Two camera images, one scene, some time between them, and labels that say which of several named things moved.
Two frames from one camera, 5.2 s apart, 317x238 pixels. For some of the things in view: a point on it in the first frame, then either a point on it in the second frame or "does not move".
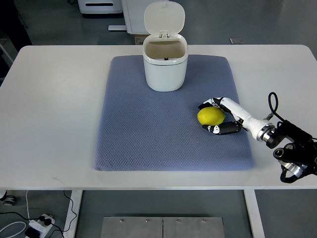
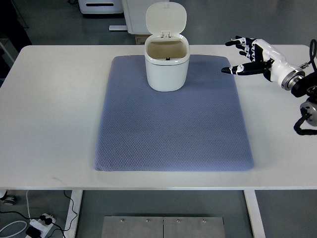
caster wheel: [9, 200] does not move
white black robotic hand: [244, 121] → [274, 67]
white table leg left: [76, 197] does not move
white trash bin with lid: [165, 51] does not move
